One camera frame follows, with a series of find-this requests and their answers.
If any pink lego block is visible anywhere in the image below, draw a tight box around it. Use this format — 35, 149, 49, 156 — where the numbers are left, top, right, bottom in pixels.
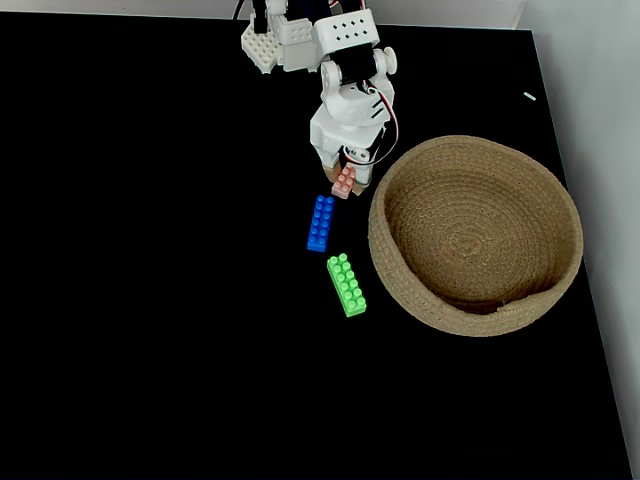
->
331, 166, 358, 200

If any red black servo cable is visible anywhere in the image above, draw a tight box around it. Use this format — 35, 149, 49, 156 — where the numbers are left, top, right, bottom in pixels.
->
362, 82, 400, 167

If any green lego block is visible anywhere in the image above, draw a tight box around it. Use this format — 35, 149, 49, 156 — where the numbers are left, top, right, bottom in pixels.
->
326, 252, 368, 318

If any woven rope basket tray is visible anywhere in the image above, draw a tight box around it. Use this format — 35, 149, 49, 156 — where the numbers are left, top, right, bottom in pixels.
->
368, 134, 585, 338

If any blue lego block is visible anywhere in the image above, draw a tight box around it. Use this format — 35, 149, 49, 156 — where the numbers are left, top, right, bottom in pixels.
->
306, 194, 336, 253

